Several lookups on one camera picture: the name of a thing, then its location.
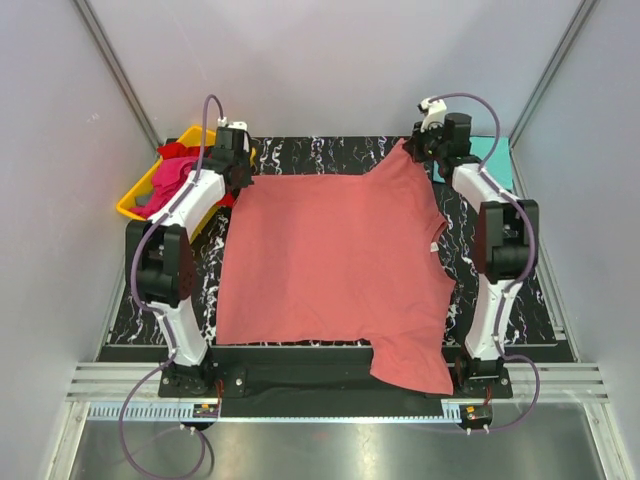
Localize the left small circuit board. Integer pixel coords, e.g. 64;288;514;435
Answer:
193;403;219;419

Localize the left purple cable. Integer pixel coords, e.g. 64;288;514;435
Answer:
119;94;226;477

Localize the red t-shirt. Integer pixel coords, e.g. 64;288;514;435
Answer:
156;141;236;208

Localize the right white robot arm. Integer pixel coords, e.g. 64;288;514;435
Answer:
405;107;539;397

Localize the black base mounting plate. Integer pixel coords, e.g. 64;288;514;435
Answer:
159;346;513;412

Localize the small circuit board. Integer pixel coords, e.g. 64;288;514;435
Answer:
464;404;493;423
193;403;219;419

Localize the folded turquoise t-shirt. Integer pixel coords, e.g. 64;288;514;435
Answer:
432;135;514;191

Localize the right aluminium frame post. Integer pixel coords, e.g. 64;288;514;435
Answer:
508;0;599;146

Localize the aluminium frame post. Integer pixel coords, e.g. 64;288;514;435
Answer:
70;0;161;149
508;0;599;146

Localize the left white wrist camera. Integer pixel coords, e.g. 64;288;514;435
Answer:
215;121;251;152

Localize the magenta t-shirt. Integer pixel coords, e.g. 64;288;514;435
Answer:
131;156;198;218

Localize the white slotted cable duct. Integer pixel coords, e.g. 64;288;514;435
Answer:
88;400;461;424

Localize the salmon pink t-shirt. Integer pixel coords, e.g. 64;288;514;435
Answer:
216;143;455;395

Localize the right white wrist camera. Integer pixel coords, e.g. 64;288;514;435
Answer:
417;98;447;132

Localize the right small circuit board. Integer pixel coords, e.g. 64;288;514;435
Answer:
464;404;493;423

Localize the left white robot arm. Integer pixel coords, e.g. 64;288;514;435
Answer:
125;121;253;396

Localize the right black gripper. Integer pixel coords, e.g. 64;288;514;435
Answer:
403;119;447;164

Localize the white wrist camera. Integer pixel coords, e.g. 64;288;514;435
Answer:
417;98;447;132
215;121;251;152

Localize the left aluminium frame post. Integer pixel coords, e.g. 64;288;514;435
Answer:
70;0;161;149

